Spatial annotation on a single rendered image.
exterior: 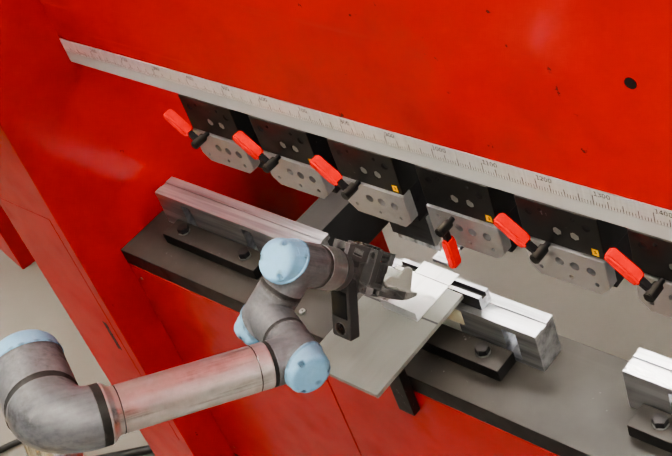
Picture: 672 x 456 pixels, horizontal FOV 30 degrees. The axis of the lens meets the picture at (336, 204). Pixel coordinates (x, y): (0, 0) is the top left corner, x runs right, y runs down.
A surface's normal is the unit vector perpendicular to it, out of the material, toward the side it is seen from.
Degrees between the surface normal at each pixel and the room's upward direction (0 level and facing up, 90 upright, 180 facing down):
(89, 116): 90
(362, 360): 0
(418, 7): 90
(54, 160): 90
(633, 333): 0
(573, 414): 0
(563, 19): 90
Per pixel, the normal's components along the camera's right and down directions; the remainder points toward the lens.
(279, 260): -0.62, -0.15
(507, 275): -0.29, -0.73
